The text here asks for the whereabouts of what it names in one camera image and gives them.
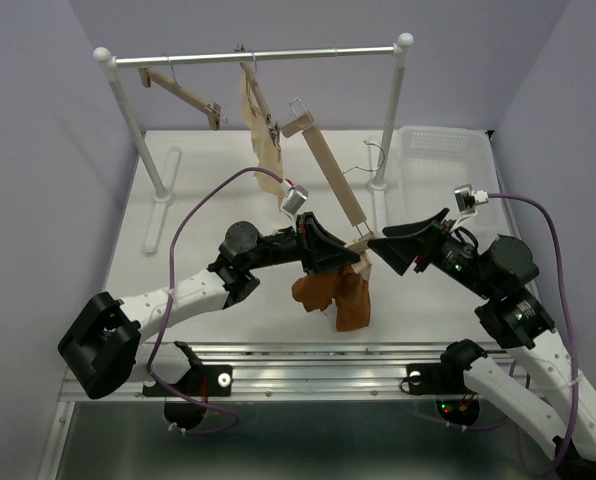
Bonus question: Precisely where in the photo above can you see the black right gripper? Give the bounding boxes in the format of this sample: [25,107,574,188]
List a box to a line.
[366,206,496,298]

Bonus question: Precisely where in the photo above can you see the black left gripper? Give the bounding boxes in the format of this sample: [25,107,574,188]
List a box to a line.
[245,211,359,275]

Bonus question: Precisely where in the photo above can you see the brown underwear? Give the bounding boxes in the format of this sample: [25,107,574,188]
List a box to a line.
[291,266,371,332]

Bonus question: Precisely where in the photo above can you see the wooden hanger with brown underwear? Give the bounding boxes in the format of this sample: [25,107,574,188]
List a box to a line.
[280,97,387,275]

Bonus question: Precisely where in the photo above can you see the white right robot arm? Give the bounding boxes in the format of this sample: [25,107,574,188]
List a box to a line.
[368,209,596,479]

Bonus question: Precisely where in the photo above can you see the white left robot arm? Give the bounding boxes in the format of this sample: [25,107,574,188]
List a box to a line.
[58,212,360,400]

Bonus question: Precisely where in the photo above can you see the cream underwear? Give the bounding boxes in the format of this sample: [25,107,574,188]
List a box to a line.
[240,74,285,211]

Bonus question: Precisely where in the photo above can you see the empty wooden clip hanger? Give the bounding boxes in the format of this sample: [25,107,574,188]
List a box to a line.
[138,55,228,131]

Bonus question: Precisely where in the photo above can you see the wooden hanger with cream underwear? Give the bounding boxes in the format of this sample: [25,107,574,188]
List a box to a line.
[239,55,280,146]

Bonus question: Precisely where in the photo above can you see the white plastic basket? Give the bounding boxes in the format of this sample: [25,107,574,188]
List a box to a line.
[385,126,501,225]

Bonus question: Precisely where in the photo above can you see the white metal clothes rack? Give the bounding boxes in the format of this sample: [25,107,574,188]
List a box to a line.
[93,33,414,255]

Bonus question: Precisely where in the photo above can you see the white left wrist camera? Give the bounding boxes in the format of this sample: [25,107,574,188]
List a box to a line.
[280,179,309,220]

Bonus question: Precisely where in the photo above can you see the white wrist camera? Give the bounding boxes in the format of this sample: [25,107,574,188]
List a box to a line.
[280,179,309,220]
[453,184,489,229]

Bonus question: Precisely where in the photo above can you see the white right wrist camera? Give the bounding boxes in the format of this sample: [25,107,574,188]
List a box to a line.
[453,184,489,229]

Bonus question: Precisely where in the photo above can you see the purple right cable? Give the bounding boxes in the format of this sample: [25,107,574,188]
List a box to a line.
[412,192,579,461]

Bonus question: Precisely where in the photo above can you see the purple cable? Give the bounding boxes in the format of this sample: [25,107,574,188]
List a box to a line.
[412,192,579,461]
[146,167,242,435]

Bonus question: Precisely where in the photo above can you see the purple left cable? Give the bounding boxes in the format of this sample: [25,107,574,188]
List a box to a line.
[146,167,242,435]

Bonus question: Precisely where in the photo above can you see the aluminium mounting rail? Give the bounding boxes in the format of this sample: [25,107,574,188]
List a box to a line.
[59,340,453,404]

